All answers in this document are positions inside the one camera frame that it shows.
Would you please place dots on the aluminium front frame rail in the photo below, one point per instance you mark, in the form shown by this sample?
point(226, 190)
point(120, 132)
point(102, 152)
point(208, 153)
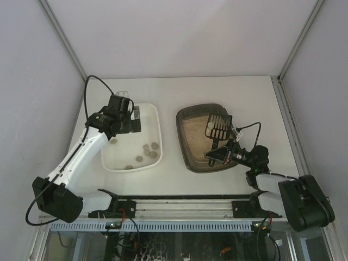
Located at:
point(154, 208)

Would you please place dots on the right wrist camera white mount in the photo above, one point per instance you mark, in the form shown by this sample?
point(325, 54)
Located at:
point(237, 134)

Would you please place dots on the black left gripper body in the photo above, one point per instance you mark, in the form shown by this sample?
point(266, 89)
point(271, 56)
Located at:
point(135, 118)

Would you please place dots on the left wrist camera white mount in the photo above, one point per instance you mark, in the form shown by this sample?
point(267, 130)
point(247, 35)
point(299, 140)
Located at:
point(122, 94)

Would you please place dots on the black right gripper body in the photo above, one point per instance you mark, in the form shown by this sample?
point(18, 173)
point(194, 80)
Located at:
point(218, 153)

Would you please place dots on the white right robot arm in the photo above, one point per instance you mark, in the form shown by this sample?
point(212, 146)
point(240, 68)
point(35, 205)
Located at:
point(299, 199)

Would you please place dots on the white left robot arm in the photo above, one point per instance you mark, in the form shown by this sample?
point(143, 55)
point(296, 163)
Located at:
point(56, 194)

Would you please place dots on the left aluminium corner post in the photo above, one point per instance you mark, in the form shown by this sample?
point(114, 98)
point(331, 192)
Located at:
point(58, 30)

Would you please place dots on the slotted grey cable duct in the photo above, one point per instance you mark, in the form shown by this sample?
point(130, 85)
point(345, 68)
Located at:
point(154, 226)

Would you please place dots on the right side aluminium rail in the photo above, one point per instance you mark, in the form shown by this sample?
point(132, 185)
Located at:
point(291, 127)

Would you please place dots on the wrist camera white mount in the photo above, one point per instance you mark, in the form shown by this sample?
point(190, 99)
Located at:
point(122, 94)
point(237, 134)

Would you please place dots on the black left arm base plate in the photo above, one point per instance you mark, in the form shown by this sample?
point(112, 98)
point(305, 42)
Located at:
point(118, 209)

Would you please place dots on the black slotted litter scoop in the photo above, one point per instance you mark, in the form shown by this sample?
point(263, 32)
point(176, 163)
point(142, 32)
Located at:
point(221, 130)

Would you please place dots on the brown translucent litter box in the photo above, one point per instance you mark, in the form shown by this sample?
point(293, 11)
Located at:
point(192, 112)

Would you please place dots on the right aluminium corner post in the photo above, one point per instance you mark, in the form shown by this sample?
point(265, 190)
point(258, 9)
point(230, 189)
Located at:
point(301, 38)

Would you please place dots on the white plastic waste tray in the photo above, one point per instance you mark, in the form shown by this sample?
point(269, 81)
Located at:
point(115, 157)

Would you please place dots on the aluminium corner post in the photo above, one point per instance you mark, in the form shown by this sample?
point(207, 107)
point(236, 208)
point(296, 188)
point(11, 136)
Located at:
point(58, 30)
point(301, 38)

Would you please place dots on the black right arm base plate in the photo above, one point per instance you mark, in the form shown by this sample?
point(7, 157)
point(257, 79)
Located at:
point(243, 209)

